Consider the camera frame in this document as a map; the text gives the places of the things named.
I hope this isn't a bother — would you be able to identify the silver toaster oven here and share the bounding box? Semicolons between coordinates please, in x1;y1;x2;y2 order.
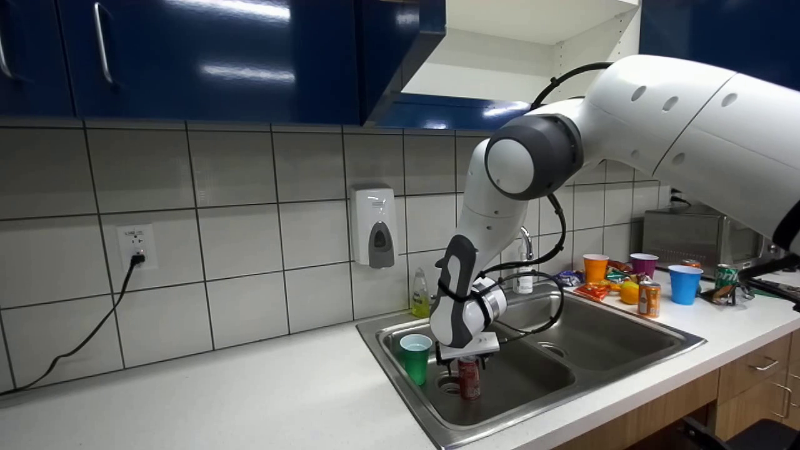
643;208;762;270

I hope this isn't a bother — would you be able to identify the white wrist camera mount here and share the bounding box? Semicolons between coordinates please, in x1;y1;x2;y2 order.
434;331;499;361

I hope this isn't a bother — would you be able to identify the orange snack bag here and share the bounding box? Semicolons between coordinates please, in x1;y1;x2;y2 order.
576;281;611;303

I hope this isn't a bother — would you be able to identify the black power cord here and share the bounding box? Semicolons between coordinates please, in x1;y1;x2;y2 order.
0;253;151;399

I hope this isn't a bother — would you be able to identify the orange soda can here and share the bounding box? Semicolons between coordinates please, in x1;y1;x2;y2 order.
638;280;659;318

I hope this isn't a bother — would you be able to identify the green plastic cup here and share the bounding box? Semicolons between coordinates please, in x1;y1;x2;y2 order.
399;331;432;386

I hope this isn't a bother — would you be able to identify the purple plastic cup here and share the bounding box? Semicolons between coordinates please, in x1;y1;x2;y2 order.
629;253;658;278

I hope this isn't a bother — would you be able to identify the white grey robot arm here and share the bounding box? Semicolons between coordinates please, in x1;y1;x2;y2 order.
429;54;800;351

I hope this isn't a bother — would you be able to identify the blue snack bag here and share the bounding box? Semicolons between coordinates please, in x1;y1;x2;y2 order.
557;266;583;286

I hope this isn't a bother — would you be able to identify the white wall soap dispenser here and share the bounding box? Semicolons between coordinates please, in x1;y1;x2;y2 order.
349;188;398;270

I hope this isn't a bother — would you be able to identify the chrome gooseneck faucet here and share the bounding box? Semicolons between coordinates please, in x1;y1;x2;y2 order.
521;224;534;261

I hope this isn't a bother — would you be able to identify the red cola can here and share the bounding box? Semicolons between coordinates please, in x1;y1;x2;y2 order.
457;359;479;399

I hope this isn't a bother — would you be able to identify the open blue cabinet door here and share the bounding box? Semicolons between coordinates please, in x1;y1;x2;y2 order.
356;0;444;125

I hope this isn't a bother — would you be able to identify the stainless steel double sink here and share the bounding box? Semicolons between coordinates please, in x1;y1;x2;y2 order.
357;289;702;450

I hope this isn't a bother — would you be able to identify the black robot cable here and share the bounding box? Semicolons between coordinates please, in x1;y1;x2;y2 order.
479;60;616;339

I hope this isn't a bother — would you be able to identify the white wall power outlet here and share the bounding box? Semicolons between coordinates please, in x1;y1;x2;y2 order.
117;224;157;270

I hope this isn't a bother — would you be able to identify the orange plastic cup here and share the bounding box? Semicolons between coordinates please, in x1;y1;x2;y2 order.
583;255;608;285

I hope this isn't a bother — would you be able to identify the blue plastic cup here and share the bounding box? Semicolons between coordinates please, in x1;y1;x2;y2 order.
667;264;702;305

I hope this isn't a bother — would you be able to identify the green soda can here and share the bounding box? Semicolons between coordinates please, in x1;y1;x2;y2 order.
713;261;739;305

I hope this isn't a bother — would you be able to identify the wooden base drawer cabinet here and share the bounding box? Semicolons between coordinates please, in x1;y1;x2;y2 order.
557;331;800;450

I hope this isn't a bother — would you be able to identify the blue cabinet door left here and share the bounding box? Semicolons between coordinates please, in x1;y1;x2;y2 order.
58;0;361;125

